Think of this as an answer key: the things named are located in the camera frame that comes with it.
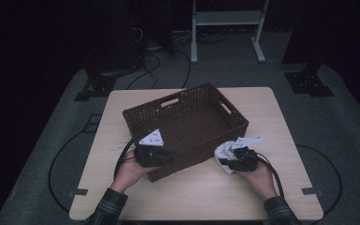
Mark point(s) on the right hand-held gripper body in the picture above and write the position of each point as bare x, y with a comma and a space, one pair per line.
245, 159

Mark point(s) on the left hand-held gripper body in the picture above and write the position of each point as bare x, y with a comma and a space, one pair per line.
147, 156

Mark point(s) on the white cloth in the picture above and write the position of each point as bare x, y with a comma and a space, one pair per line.
223, 151

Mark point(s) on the brown woven basket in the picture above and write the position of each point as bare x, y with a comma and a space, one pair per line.
193, 125

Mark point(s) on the black tape mark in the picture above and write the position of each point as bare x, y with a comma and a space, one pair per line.
311, 191
79, 192

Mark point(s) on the black stand base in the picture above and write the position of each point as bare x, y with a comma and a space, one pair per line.
98, 84
307, 82

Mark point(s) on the white metal stand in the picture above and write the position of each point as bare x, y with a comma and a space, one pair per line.
228, 18

